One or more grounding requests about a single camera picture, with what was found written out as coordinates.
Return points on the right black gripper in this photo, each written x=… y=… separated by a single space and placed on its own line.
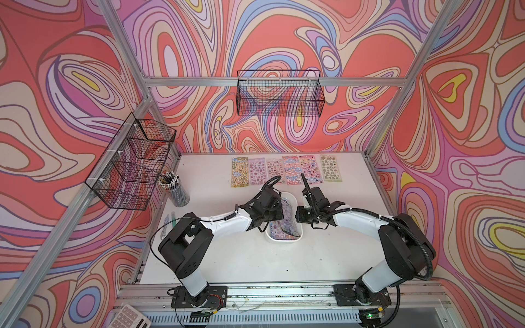
x=300 y=217

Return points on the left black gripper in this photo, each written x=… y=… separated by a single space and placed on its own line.
x=279 y=216

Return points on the white plastic storage tray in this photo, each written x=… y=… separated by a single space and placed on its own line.
x=294 y=202

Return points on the pink puffy sticker sheet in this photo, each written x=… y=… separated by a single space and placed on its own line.
x=257 y=171

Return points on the pink bonbon sticker sheet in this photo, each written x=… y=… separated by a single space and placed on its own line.
x=275 y=167

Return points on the green cream sticker sheet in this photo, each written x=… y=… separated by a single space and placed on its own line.
x=330 y=169

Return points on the yellow green sticker sheet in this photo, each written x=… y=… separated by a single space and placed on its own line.
x=240 y=172

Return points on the blue red animal sticker sheet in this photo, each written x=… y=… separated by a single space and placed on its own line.
x=293 y=170

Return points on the pink yellow pastel sticker sheet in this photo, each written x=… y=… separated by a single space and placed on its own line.
x=310 y=169

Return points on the purple holographic sticker sheet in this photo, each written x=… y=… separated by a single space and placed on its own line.
x=286 y=229

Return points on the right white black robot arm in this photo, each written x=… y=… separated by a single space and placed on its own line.
x=408 y=254

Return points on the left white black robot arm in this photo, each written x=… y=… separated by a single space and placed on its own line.
x=184 y=247

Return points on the mesh pen cup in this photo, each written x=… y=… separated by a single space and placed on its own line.
x=177 y=194

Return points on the small clear blue tool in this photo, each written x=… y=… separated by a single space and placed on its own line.
x=166 y=224

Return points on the bundle of pens in cup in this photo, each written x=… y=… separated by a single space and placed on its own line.
x=169 y=180

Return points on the white keypad device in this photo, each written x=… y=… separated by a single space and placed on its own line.
x=129 y=317

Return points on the black wire basket at back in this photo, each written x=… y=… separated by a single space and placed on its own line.
x=279 y=93

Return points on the black wire basket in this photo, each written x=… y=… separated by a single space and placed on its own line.
x=279 y=93
x=129 y=169

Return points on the black wire basket on left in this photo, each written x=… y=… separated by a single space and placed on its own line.
x=129 y=169

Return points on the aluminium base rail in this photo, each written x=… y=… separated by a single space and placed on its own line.
x=295 y=304

